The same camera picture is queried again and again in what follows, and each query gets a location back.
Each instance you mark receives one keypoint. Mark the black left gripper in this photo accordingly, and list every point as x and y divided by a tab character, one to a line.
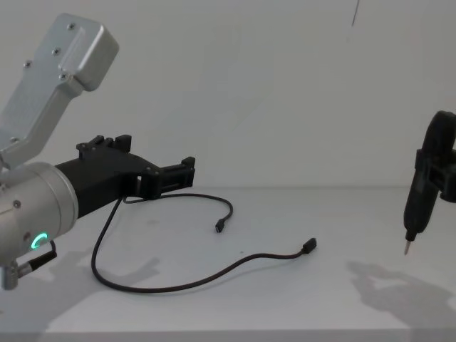
103	174

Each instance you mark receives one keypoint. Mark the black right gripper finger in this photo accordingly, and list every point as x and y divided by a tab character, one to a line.
447	185

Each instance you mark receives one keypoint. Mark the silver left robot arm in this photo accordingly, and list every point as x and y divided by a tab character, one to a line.
35	199

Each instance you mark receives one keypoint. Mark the white curtain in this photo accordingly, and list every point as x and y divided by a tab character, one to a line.
249	89

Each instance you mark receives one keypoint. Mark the white table cloth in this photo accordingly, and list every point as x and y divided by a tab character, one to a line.
249	303

